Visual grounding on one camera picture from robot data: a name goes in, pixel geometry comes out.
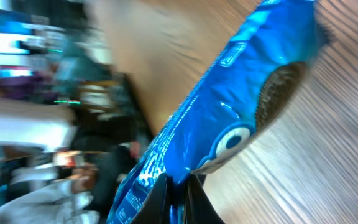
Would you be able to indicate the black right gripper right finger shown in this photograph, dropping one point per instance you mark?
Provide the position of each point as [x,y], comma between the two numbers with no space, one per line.
[197,207]

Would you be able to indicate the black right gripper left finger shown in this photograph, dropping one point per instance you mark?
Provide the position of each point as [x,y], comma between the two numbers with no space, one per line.
[156,208]

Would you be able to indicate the blue Oreo cookie pack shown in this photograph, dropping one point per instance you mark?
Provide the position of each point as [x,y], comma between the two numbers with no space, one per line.
[241,93]

